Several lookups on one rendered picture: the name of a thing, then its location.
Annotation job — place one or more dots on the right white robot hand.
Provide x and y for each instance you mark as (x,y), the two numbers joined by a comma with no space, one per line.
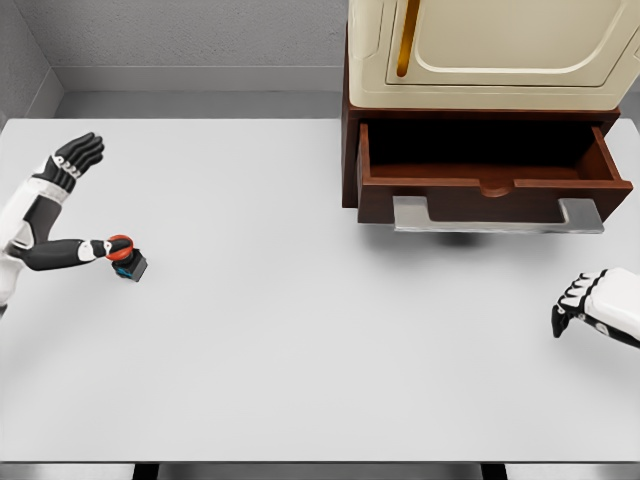
(612,300)

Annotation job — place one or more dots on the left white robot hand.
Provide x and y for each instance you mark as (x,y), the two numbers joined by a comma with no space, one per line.
(35,197)

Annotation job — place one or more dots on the red button switch black base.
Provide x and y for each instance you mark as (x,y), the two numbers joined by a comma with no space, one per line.
(131,265)

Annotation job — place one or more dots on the brown wooden drawer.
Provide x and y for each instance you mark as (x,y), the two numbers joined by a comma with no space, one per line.
(500,200)

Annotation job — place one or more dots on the cream cabinet door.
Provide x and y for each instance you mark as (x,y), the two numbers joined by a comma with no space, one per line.
(510,40)

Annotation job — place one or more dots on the brown wooden cabinet base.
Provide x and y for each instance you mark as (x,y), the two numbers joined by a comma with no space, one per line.
(349,150)

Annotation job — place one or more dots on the cream cabinet body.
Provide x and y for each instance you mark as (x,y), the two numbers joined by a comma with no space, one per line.
(367,75)

